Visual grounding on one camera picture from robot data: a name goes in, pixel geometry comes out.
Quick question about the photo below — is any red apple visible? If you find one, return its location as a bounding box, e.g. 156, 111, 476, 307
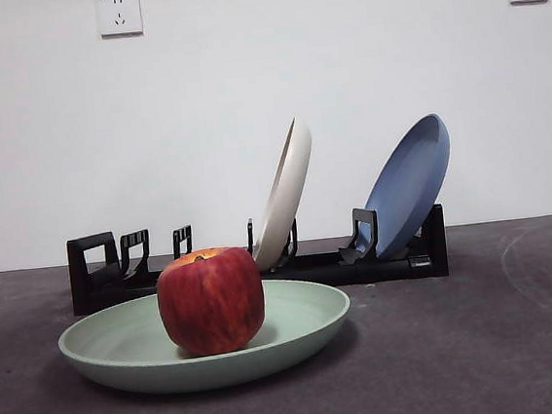
152, 243, 270, 360

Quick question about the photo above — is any green round plate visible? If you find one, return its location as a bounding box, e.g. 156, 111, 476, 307
54, 272, 358, 403

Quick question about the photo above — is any cream round plate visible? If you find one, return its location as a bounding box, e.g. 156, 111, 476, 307
239, 114, 326, 274

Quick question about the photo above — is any blue round plate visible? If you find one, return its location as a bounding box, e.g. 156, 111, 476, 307
348, 111, 461, 262

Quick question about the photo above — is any black plate rack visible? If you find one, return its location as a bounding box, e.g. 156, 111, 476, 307
64, 199, 451, 317

